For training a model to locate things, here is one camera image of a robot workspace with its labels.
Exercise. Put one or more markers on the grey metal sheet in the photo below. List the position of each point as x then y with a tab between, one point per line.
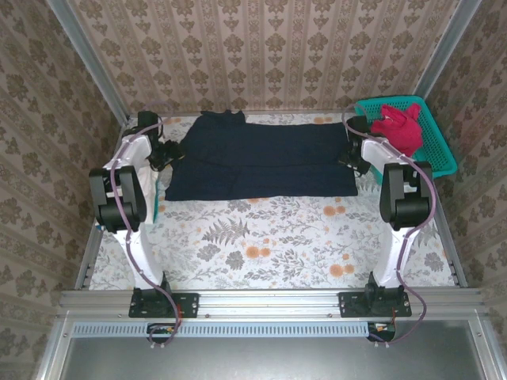
269	360

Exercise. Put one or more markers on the small black connector board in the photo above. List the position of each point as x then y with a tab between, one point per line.
162	329
381	330

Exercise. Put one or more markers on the navy blue t-shirt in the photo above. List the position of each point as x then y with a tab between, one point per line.
257	158

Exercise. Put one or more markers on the white folded t-shirt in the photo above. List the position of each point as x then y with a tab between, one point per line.
149	190

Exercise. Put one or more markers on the aluminium mounting rail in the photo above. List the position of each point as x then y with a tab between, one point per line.
269	302

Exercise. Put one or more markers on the aluminium frame post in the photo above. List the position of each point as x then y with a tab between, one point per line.
444	51
94	67

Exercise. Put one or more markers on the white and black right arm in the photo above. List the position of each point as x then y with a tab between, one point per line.
392	257

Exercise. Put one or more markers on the aluminium table side rail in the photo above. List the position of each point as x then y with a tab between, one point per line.
85	269
455	257

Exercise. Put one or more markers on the floral tablecloth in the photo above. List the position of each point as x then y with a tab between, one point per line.
277	253

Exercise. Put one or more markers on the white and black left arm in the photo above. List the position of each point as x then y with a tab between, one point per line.
138	253

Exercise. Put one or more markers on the red t-shirt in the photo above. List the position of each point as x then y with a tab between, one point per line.
400	132

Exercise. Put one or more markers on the teal plastic basket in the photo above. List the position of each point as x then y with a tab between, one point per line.
435	154

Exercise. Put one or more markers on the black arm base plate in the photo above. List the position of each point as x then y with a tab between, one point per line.
188	305
350	305

